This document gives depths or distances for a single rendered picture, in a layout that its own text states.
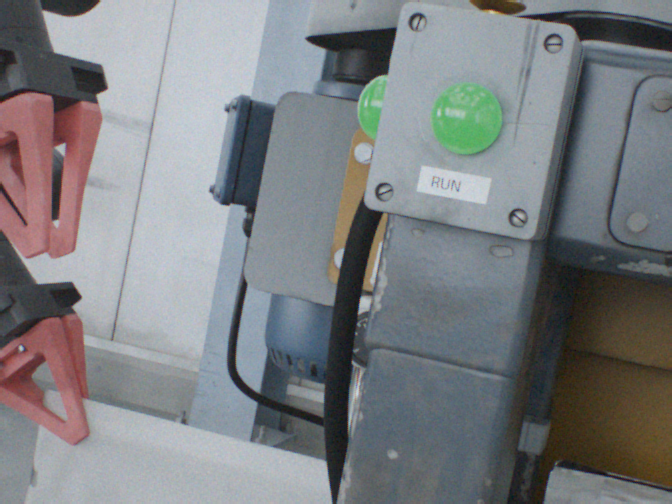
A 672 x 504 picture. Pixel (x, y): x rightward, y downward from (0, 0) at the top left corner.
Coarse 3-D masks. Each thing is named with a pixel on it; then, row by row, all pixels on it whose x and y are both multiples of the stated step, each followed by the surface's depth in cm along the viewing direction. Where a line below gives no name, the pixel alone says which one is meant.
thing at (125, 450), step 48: (48, 432) 81; (96, 432) 80; (144, 432) 79; (192, 432) 78; (48, 480) 81; (96, 480) 80; (144, 480) 79; (192, 480) 78; (240, 480) 77; (288, 480) 76
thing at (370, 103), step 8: (376, 80) 55; (384, 80) 55; (368, 88) 55; (376, 88) 54; (384, 88) 54; (360, 96) 55; (368, 96) 54; (376, 96) 54; (360, 104) 55; (368, 104) 54; (376, 104) 54; (360, 112) 55; (368, 112) 54; (376, 112) 54; (360, 120) 55; (368, 120) 55; (376, 120) 54; (368, 128) 55; (376, 128) 55
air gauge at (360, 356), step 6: (366, 312) 79; (360, 318) 78; (366, 318) 78; (360, 324) 79; (360, 330) 79; (360, 336) 79; (354, 342) 79; (360, 342) 79; (354, 348) 79; (360, 348) 79; (366, 348) 78; (354, 354) 79; (360, 354) 79; (366, 354) 78; (354, 360) 79; (360, 360) 78; (366, 360) 78; (366, 366) 79
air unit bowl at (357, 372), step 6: (354, 366) 81; (354, 372) 81; (360, 372) 80; (354, 378) 81; (354, 384) 81; (354, 390) 80; (354, 396) 80; (354, 402) 80; (348, 408) 81; (354, 408) 80; (348, 414) 81; (348, 420) 81; (348, 426) 80; (348, 432) 80
